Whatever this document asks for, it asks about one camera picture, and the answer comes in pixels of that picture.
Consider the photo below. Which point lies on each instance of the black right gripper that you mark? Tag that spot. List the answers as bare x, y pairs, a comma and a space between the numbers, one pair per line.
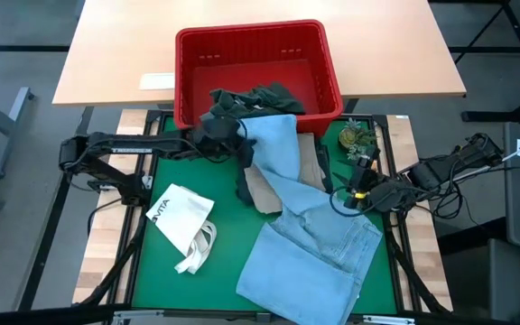
361, 185

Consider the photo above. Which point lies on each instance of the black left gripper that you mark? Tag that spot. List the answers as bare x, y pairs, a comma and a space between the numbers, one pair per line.
221, 137

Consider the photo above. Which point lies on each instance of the green table mat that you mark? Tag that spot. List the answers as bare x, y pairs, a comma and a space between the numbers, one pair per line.
224, 280

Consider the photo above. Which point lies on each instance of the pale blue denim garment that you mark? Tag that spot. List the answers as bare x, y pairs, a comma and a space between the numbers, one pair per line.
305, 271

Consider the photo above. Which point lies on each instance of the small artificial potted plant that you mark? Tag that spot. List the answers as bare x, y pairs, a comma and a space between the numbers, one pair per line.
355, 135

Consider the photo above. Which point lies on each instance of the black diagonal strut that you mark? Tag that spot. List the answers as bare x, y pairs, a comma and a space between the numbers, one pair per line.
112, 266
418, 275

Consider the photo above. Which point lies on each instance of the cream canvas tote bag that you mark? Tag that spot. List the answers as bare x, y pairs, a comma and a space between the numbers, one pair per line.
181, 216

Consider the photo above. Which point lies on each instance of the white paper label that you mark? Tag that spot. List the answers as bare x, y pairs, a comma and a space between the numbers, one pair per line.
157, 81

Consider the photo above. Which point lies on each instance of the beige garment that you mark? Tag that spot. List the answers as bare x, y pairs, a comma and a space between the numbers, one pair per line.
264, 194

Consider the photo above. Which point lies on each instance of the dark green garment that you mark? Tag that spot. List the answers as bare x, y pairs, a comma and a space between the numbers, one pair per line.
264, 99

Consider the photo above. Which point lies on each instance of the red plastic laundry bin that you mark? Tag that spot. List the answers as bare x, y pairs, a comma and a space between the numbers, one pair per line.
251, 72

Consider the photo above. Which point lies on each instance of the small yellow tag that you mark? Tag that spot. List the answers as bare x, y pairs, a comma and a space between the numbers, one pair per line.
358, 195

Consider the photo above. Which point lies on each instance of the dark blue denim jeans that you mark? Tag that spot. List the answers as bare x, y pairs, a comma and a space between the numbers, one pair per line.
242, 180

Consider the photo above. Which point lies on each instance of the light wood table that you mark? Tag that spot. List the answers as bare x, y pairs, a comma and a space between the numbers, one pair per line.
115, 54

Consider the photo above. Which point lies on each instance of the black metal stand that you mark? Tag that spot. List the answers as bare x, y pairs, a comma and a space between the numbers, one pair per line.
504, 116

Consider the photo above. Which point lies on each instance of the black aluminium table frame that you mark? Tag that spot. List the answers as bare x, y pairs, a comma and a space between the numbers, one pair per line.
154, 116

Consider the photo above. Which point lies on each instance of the grey metal stand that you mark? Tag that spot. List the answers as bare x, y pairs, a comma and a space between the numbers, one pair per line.
11, 131

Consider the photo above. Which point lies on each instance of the silver frame bracket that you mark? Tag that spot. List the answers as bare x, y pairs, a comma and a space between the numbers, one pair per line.
129, 318
388, 319

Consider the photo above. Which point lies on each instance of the grey box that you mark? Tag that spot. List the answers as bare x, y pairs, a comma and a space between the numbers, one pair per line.
485, 280

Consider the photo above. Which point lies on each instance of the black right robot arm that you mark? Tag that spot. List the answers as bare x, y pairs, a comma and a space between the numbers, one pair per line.
440, 171

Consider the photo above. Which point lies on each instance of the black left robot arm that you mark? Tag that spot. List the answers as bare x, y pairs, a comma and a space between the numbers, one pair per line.
129, 146

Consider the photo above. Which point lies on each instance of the black table leg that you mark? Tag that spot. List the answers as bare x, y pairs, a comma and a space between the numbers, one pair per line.
351, 105

